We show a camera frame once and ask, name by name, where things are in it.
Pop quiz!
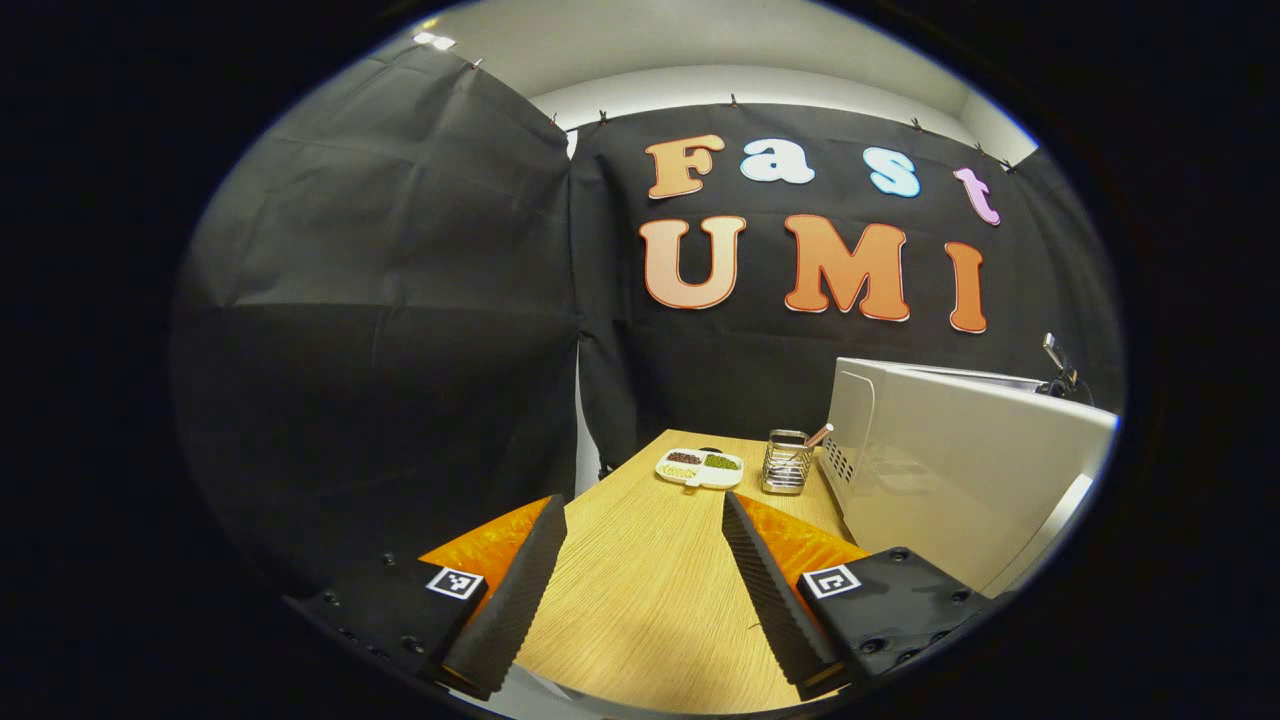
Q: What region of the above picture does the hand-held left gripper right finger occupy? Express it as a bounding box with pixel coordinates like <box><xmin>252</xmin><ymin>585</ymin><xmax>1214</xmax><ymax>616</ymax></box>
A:
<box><xmin>722</xmin><ymin>490</ymin><xmax>1001</xmax><ymax>701</ymax></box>

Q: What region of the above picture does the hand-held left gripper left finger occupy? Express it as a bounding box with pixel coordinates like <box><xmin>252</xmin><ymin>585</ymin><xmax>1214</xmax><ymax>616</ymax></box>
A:
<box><xmin>285</xmin><ymin>493</ymin><xmax>568</xmax><ymax>701</ymax></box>

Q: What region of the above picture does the white microwave oven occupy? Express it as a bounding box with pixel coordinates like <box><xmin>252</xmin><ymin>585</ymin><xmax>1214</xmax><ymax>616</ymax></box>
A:
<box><xmin>818</xmin><ymin>357</ymin><xmax>1121</xmax><ymax>601</ymax></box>

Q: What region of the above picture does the white divided bean plate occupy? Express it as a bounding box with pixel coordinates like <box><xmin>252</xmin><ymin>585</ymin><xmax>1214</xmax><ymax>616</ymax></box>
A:
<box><xmin>655</xmin><ymin>447</ymin><xmax>746</xmax><ymax>491</ymax></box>

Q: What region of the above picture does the black backdrop cloth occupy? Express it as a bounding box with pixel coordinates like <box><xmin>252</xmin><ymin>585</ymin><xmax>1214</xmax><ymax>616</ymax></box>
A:
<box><xmin>168</xmin><ymin>40</ymin><xmax>1126</xmax><ymax>601</ymax></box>

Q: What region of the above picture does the row of black cloth clips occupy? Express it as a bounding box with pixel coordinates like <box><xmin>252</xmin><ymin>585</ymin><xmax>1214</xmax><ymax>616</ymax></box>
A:
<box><xmin>468</xmin><ymin>55</ymin><xmax>1021</xmax><ymax>173</ymax></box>

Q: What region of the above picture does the metal wire utensil holder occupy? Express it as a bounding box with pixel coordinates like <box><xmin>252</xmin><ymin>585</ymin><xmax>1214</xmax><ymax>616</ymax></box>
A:
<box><xmin>762</xmin><ymin>428</ymin><xmax>813</xmax><ymax>496</ymax></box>

